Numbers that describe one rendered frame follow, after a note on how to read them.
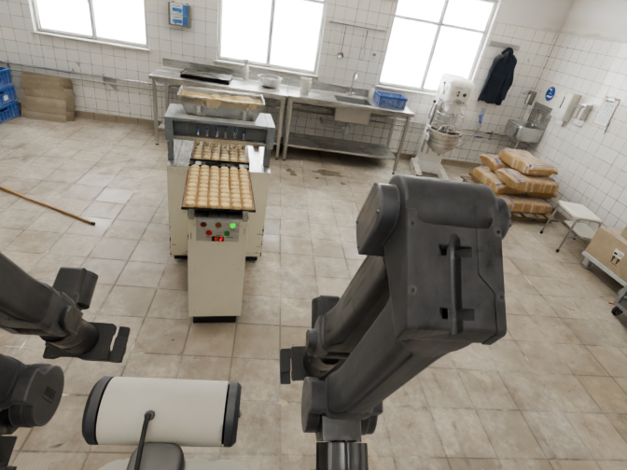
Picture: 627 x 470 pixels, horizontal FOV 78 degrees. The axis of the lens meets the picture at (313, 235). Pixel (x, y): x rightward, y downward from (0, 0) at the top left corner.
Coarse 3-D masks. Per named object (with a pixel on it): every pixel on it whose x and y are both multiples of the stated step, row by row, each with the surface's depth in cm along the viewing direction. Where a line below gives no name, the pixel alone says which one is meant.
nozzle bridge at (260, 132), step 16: (176, 112) 261; (176, 128) 263; (192, 128) 265; (208, 128) 267; (224, 128) 269; (240, 128) 271; (256, 128) 265; (272, 128) 267; (240, 144) 272; (256, 144) 274; (272, 144) 273
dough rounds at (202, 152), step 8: (200, 144) 289; (192, 152) 278; (200, 152) 275; (208, 152) 278; (216, 152) 281; (224, 152) 283; (232, 152) 285; (240, 152) 288; (224, 160) 273; (232, 160) 274; (240, 160) 276
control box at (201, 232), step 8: (200, 224) 215; (208, 224) 216; (224, 224) 218; (200, 232) 218; (216, 232) 220; (224, 232) 221; (232, 232) 222; (200, 240) 221; (208, 240) 222; (216, 240) 223; (224, 240) 224; (232, 240) 225
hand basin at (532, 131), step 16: (528, 96) 587; (560, 96) 518; (576, 96) 496; (528, 112) 562; (544, 112) 559; (560, 112) 515; (512, 128) 571; (528, 128) 552; (544, 128) 556; (528, 144) 582
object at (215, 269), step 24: (216, 216) 220; (240, 216) 224; (192, 240) 223; (240, 240) 229; (192, 264) 232; (216, 264) 236; (240, 264) 239; (192, 288) 242; (216, 288) 245; (240, 288) 249; (192, 312) 252; (216, 312) 256; (240, 312) 260
